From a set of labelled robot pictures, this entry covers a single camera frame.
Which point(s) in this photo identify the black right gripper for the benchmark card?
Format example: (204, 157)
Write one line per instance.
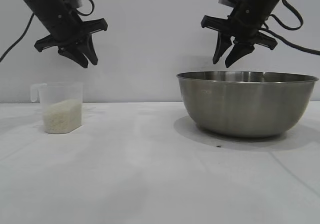
(247, 22)

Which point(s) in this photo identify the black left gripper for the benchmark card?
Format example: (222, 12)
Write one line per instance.
(67, 27)

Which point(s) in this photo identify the translucent plastic measuring cup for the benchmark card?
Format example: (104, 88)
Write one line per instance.
(62, 91)

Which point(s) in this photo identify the stainless steel mixing bowl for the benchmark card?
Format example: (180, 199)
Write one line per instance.
(247, 106)

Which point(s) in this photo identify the white uncooked rice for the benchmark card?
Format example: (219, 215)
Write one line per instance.
(62, 116)

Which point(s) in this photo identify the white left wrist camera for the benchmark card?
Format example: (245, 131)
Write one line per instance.
(76, 2)

